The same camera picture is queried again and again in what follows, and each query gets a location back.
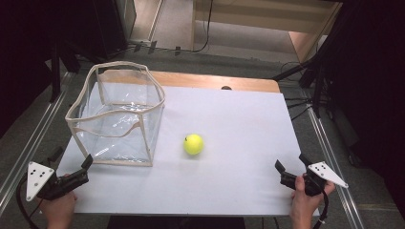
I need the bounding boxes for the black curtain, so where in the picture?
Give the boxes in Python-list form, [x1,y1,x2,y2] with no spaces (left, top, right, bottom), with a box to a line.
[321,0,405,220]

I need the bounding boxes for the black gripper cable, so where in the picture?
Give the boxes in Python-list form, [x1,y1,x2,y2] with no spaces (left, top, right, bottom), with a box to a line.
[312,190,330,229]
[15,174,44,229]

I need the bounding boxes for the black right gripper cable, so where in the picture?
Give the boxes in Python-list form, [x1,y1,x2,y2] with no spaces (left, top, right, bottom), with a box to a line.
[312,190,330,229]

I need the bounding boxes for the light wooden furniture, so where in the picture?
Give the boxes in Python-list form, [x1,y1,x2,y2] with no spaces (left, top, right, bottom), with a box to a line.
[190,0,344,64]

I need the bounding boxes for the black hanging cable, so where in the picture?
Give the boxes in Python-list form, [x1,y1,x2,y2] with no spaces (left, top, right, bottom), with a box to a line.
[178,0,215,53]

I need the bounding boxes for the black floor cables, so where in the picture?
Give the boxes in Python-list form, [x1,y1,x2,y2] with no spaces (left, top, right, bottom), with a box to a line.
[280,60,314,122]

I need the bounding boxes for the white table cover sheet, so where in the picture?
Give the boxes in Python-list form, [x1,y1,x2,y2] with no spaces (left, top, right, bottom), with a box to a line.
[56,81,320,218]

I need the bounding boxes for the clear storage box beige trim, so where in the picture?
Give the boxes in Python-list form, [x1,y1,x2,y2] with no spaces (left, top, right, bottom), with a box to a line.
[64,60,166,168]

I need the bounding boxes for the person's right hand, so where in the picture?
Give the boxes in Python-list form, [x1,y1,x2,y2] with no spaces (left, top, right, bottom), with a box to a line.
[289,176,336,219]

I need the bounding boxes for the person's left hand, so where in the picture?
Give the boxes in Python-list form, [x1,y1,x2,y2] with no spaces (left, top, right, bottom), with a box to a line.
[38,173,78,224]

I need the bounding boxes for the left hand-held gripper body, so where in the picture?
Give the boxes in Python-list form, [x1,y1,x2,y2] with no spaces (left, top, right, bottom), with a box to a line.
[26,160,91,203]

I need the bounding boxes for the aluminium floor rail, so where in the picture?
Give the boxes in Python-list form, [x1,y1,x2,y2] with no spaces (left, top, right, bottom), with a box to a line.
[0,72,75,214]
[306,106,366,229]

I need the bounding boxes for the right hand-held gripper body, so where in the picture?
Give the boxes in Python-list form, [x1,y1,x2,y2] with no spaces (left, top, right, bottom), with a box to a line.
[279,160,350,198]

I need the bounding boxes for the yellow green round fruit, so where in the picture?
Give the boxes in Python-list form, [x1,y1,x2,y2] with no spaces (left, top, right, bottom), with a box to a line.
[182,134,205,156]

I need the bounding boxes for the black tripod stand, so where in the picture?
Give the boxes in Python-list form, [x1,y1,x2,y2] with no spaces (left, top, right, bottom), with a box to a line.
[271,6,342,118]

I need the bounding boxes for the black cabinet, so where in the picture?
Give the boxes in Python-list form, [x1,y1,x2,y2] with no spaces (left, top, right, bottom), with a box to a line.
[68,0,138,63]

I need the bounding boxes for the black metal stand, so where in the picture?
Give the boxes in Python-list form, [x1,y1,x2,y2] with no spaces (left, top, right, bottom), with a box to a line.
[47,37,80,103]

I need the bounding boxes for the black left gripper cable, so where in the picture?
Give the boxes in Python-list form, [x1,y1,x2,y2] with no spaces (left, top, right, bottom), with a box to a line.
[15,174,44,229]

